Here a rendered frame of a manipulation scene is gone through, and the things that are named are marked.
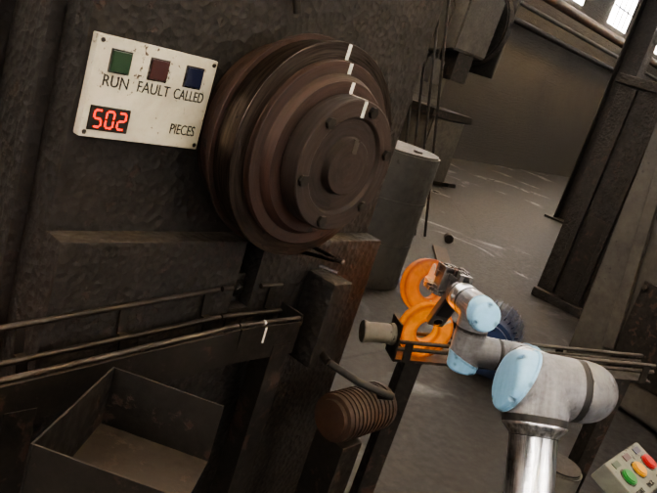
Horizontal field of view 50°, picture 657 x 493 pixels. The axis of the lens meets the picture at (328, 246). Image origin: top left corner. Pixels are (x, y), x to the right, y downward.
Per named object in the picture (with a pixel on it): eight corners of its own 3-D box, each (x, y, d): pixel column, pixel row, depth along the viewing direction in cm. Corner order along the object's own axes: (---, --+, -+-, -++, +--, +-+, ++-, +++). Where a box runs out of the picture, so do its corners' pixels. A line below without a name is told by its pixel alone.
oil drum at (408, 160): (292, 254, 459) (333, 122, 435) (350, 252, 504) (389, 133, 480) (359, 294, 423) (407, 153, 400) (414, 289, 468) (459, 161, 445)
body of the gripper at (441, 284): (461, 267, 186) (481, 281, 175) (451, 296, 188) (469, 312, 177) (436, 260, 184) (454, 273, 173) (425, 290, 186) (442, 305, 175)
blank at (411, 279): (397, 260, 193) (403, 261, 189) (446, 255, 198) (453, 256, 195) (400, 316, 194) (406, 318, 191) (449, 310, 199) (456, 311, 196)
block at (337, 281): (280, 349, 185) (305, 266, 178) (300, 346, 191) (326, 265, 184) (307, 370, 178) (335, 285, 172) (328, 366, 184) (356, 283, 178)
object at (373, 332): (357, 336, 190) (361, 315, 188) (388, 338, 192) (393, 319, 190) (362, 346, 184) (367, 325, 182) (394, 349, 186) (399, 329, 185)
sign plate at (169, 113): (72, 132, 124) (93, 29, 120) (190, 146, 144) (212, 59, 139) (78, 136, 123) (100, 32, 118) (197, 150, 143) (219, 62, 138)
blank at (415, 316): (405, 361, 193) (410, 367, 190) (389, 315, 187) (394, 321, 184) (454, 336, 196) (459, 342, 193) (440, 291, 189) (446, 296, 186)
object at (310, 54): (184, 244, 142) (245, 9, 129) (334, 243, 177) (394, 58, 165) (202, 257, 138) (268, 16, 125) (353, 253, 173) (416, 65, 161)
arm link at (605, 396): (654, 377, 126) (534, 336, 175) (598, 366, 124) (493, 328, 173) (641, 439, 126) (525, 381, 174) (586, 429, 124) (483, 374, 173)
